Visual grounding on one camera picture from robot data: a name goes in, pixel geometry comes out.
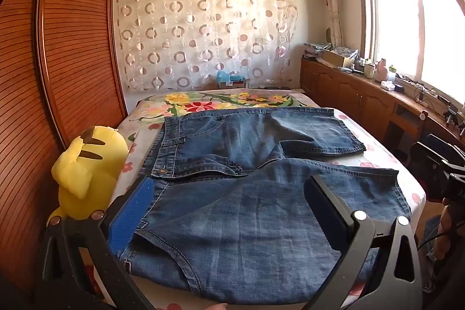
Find floral plush blanket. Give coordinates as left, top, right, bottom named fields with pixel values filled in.
left=136, top=90, right=303, bottom=124

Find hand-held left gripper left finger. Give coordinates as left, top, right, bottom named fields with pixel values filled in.
left=36, top=175, right=155, bottom=310

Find open cardboard box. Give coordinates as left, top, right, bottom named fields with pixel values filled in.
left=322, top=49, right=355, bottom=69

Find blue denim pants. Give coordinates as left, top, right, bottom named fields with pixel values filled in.
left=120, top=107, right=412, bottom=305

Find blue fluffy toy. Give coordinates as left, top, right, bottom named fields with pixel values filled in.
left=217, top=70, right=246, bottom=85

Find yellow plush toy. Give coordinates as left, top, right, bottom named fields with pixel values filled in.
left=47, top=126, right=129, bottom=225

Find patterned folded cloth stack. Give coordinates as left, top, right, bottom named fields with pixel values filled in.
left=303, top=42, right=360, bottom=60

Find pink figurine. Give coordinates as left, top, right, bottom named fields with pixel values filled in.
left=374, top=58, right=388, bottom=81

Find white strawberry flower bedsheet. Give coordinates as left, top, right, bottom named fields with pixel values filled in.
left=92, top=92, right=426, bottom=310

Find small printed box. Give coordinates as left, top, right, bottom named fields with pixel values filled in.
left=218, top=79, right=248, bottom=90

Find wood-framed window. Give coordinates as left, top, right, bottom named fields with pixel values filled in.
left=357, top=0, right=465, bottom=105

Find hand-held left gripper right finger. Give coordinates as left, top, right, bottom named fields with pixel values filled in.
left=301, top=175, right=423, bottom=310

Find circle-patterned sheer curtain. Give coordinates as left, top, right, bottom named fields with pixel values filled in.
left=114, top=0, right=299, bottom=92

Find wooden wall cabinet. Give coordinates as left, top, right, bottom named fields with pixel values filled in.
left=300, top=57, right=465, bottom=154

